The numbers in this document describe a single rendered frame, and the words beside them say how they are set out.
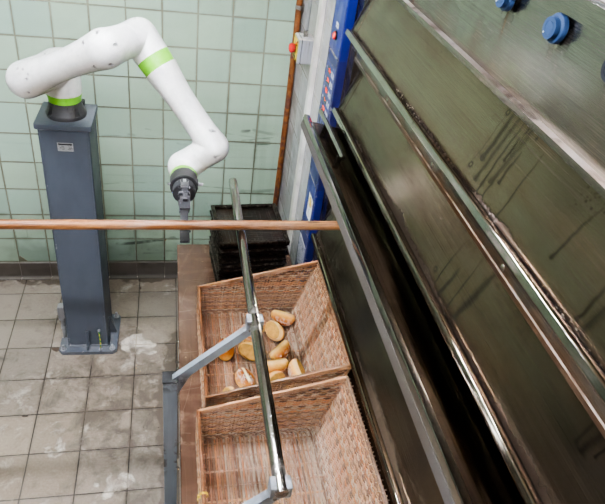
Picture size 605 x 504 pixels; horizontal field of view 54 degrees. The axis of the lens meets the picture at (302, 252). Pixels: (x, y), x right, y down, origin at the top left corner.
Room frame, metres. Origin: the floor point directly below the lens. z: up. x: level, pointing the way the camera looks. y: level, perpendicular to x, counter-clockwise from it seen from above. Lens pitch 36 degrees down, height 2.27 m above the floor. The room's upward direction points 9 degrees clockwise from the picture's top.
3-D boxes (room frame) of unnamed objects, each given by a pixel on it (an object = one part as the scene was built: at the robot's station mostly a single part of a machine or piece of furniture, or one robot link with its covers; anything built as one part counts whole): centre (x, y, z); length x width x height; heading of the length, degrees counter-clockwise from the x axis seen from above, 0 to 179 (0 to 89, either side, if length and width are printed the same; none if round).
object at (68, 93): (2.07, 0.99, 1.36); 0.16 x 0.13 x 0.19; 160
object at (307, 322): (1.55, 0.08, 0.72); 0.56 x 0.49 x 0.28; 16
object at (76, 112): (2.14, 1.00, 1.23); 0.26 x 0.15 x 0.06; 14
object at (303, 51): (2.50, 0.13, 1.46); 0.10 x 0.07 x 0.10; 15
